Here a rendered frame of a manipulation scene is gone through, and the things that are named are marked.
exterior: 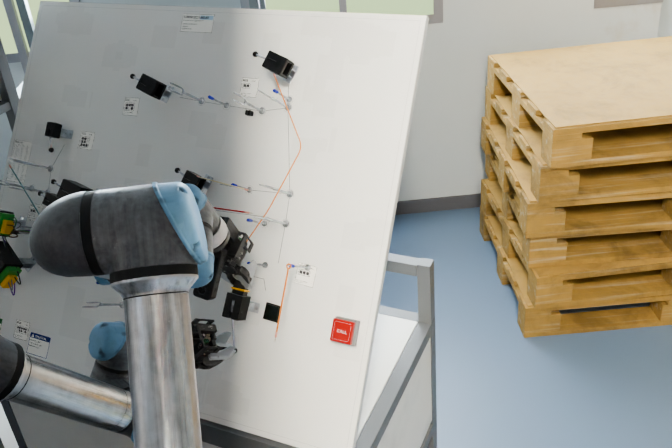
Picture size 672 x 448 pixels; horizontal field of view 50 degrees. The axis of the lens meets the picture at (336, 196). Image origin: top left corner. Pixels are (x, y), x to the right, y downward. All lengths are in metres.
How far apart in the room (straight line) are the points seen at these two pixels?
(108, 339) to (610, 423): 2.08
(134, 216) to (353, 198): 0.79
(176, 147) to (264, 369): 0.61
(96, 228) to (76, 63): 1.25
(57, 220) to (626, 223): 2.55
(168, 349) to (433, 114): 3.16
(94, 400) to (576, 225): 2.24
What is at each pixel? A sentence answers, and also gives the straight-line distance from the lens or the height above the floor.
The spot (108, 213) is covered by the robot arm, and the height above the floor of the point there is 1.70.
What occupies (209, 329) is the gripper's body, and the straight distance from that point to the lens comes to 1.62.
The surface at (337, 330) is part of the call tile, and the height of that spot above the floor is 1.12.
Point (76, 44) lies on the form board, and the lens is 2.21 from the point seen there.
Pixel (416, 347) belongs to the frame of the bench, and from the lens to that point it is 2.06.
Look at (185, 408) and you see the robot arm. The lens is 0.98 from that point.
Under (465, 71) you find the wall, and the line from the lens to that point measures 3.93.
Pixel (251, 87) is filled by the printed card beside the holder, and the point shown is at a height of 1.53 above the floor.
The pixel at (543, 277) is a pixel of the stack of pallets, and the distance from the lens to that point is 3.15.
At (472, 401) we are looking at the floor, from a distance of 3.04.
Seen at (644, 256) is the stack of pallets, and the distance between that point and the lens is 3.33.
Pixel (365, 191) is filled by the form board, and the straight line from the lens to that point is 1.66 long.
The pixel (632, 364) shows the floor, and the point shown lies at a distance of 3.31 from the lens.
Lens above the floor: 2.15
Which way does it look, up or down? 29 degrees down
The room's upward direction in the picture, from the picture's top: 5 degrees counter-clockwise
